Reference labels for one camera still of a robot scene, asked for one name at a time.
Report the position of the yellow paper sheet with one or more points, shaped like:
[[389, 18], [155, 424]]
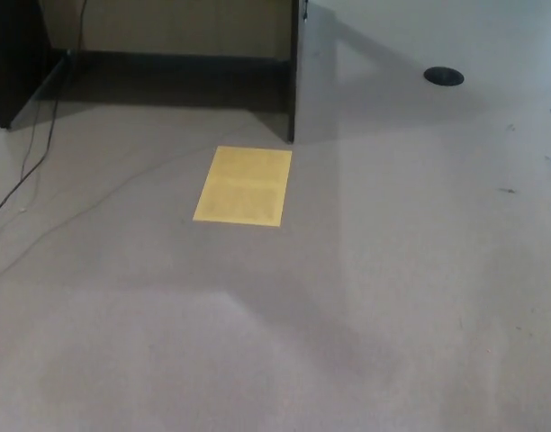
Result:
[[242, 185]]

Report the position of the black round floor cover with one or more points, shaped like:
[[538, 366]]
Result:
[[443, 75]]

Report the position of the dark wooden desk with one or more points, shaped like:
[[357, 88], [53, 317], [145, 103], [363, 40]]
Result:
[[14, 54]]

